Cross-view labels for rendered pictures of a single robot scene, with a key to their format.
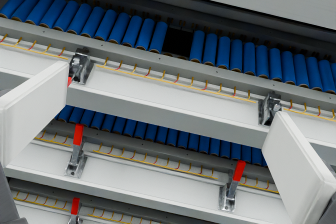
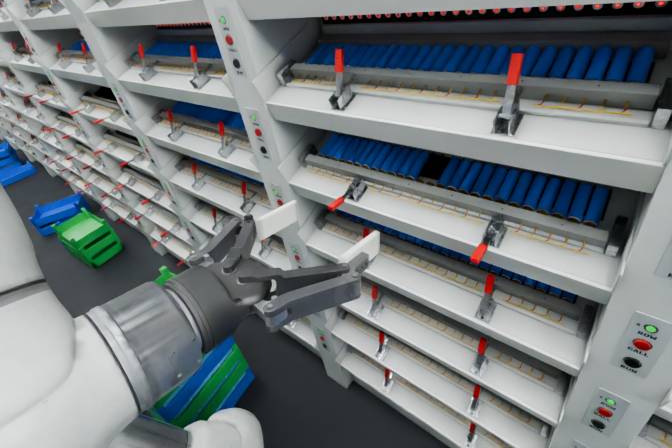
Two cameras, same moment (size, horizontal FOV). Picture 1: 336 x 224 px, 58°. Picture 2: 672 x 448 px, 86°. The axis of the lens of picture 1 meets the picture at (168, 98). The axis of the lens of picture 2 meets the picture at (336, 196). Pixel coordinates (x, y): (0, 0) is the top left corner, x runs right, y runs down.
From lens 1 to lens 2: 0.34 m
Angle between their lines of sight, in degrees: 38
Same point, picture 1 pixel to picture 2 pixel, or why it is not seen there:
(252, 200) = (514, 318)
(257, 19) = not seen: hidden behind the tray
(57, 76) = (288, 208)
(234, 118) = (460, 234)
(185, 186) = (449, 291)
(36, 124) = (277, 226)
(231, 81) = (463, 203)
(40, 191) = not seen: hidden behind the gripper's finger
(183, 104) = (422, 220)
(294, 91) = (522, 215)
